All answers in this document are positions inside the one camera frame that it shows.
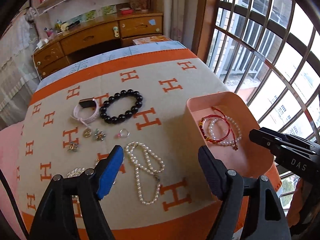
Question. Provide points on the magazine on bed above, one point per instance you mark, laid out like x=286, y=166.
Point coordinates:
x=150, y=39

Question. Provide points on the pink bed sheet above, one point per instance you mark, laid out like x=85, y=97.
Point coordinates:
x=10, y=141

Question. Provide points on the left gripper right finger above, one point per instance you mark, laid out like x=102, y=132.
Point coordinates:
x=228, y=186

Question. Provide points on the green flower brooch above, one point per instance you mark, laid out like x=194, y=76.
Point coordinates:
x=99, y=135

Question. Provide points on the window metal grille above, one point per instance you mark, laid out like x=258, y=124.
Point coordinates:
x=267, y=52

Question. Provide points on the gold round brooch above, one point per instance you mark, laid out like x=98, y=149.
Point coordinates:
x=87, y=132

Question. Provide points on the pink tray box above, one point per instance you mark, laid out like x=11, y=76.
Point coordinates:
x=222, y=122

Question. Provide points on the white lace covered piano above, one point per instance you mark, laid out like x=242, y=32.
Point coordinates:
x=19, y=79

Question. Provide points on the floral curtain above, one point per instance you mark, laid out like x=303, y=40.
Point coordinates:
x=179, y=20

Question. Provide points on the wooden desk with drawers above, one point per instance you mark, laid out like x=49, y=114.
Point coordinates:
x=96, y=36

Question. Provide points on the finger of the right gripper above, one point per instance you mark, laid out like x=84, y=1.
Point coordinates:
x=269, y=138

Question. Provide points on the right human hand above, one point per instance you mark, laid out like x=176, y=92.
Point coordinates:
x=302, y=191

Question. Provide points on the blue patterned bed sheet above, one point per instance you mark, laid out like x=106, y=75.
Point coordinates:
x=109, y=56

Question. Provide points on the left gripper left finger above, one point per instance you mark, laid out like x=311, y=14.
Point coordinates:
x=91, y=186

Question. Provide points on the orange beige H blanket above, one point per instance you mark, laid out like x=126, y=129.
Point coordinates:
x=166, y=79

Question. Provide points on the gold cross flower brooch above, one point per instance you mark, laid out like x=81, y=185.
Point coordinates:
x=73, y=146

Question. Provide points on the silver leaf hair comb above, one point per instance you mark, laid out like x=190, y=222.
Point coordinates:
x=74, y=173

